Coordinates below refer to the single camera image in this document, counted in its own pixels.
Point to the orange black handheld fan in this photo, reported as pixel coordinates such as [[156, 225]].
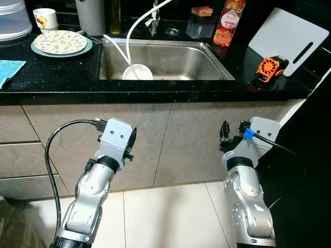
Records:
[[269, 70]]

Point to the round metal sink hole cover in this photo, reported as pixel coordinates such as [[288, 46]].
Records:
[[172, 31]]

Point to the oil bottle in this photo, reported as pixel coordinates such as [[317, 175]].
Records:
[[114, 18]]

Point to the clear sponge holder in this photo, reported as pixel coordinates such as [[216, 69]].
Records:
[[199, 27]]

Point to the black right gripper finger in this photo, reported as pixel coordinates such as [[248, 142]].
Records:
[[225, 133]]

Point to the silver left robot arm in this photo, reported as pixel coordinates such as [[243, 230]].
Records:
[[88, 196]]

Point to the stainless steel sink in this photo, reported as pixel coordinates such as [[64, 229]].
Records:
[[181, 59]]

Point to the black side cabinet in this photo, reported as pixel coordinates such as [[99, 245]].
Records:
[[310, 206]]

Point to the floral print plate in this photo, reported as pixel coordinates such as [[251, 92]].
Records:
[[59, 42]]

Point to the pink yellow sponge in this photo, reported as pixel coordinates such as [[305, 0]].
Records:
[[201, 11]]

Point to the white cutting board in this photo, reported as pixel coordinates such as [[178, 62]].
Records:
[[282, 39]]

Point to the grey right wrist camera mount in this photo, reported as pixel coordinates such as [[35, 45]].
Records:
[[266, 129]]

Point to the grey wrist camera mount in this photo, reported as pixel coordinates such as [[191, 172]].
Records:
[[266, 129], [116, 137]]

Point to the grey kitchen base cabinet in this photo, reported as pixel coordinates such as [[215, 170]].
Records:
[[170, 139]]

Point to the silver spoon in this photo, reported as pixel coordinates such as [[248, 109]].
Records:
[[93, 37]]

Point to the grey green woven sack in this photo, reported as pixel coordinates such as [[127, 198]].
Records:
[[15, 227]]

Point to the teal towel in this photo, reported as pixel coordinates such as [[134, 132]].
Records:
[[10, 70]]

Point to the metal faucet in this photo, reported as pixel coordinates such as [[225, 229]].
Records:
[[154, 26]]

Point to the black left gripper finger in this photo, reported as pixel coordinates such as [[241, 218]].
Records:
[[133, 137]]

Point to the white printed mug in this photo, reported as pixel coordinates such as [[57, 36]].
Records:
[[45, 19]]

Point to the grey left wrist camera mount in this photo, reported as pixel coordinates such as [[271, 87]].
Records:
[[116, 137]]

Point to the grey tumbler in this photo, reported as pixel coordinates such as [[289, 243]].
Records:
[[90, 18]]

